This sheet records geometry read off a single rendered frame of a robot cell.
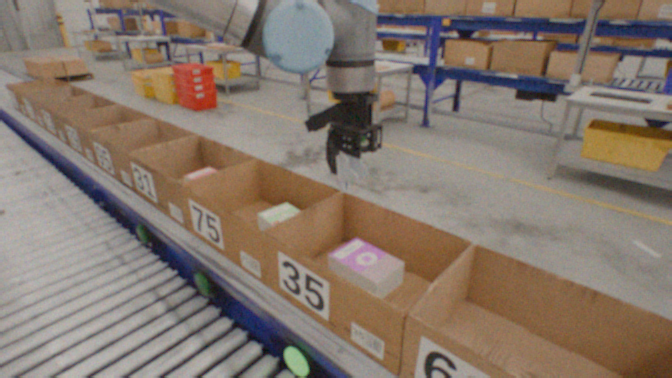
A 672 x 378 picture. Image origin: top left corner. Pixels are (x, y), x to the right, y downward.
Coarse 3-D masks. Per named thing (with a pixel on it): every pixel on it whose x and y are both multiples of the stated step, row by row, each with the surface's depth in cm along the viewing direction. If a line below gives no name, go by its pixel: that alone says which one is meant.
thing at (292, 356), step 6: (288, 348) 86; (288, 354) 85; (294, 354) 84; (300, 354) 84; (288, 360) 86; (294, 360) 84; (300, 360) 83; (294, 366) 85; (300, 366) 83; (306, 366) 83; (294, 372) 87; (300, 372) 84; (306, 372) 84
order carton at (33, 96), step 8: (48, 88) 240; (56, 88) 243; (64, 88) 246; (72, 88) 249; (80, 88) 241; (24, 96) 224; (32, 96) 235; (40, 96) 238; (48, 96) 241; (56, 96) 244; (64, 96) 247; (72, 96) 218; (32, 104) 216; (40, 112) 209; (32, 120) 233
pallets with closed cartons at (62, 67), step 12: (24, 60) 821; (36, 60) 802; (48, 60) 793; (60, 60) 793; (72, 60) 801; (84, 60) 818; (36, 72) 791; (48, 72) 776; (60, 72) 792; (72, 72) 807; (84, 72) 824
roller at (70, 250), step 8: (112, 232) 145; (120, 232) 146; (88, 240) 140; (96, 240) 141; (104, 240) 142; (64, 248) 135; (72, 248) 136; (80, 248) 137; (48, 256) 131; (56, 256) 132; (64, 256) 133; (24, 264) 127; (32, 264) 127; (40, 264) 129; (0, 272) 123; (8, 272) 123; (16, 272) 124; (24, 272) 126; (0, 280) 121
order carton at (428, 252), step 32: (288, 224) 95; (320, 224) 105; (352, 224) 111; (384, 224) 103; (416, 224) 95; (288, 256) 86; (320, 256) 108; (416, 256) 99; (448, 256) 92; (352, 288) 74; (416, 288) 96; (320, 320) 86; (352, 320) 78; (384, 320) 71; (384, 352) 74
